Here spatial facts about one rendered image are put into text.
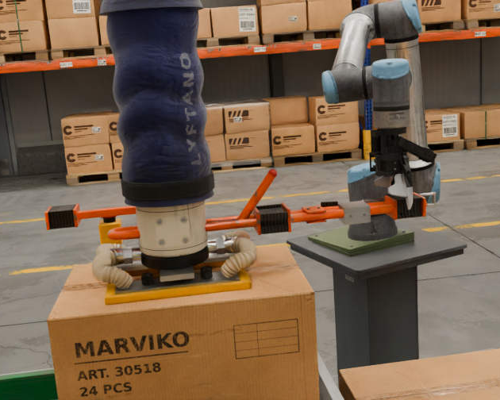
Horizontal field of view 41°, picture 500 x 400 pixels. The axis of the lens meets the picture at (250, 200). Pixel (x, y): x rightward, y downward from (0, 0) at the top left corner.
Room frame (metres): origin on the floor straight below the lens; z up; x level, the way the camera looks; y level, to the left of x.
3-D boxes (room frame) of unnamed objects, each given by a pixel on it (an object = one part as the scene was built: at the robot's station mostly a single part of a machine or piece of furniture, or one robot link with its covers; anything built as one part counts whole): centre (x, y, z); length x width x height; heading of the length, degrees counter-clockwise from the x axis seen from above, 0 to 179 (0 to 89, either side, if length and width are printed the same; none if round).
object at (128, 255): (1.60, 0.20, 1.01); 0.34 x 0.25 x 0.06; 97
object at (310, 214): (1.74, 0.02, 1.08); 0.93 x 0.30 x 0.04; 97
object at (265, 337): (1.60, 0.19, 0.75); 0.60 x 0.40 x 0.40; 95
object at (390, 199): (1.66, -0.40, 1.08); 0.08 x 0.07 x 0.05; 97
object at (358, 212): (1.65, -0.26, 1.07); 0.07 x 0.07 x 0.04; 7
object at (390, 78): (1.67, -0.37, 1.39); 0.10 x 0.09 x 0.12; 164
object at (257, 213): (1.63, -0.05, 1.08); 0.10 x 0.08 x 0.06; 7
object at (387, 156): (1.67, -0.36, 1.22); 0.09 x 0.08 x 0.12; 96
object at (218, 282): (1.50, 0.19, 0.97); 0.34 x 0.10 x 0.05; 97
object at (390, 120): (1.67, -0.37, 1.30); 0.10 x 0.09 x 0.05; 6
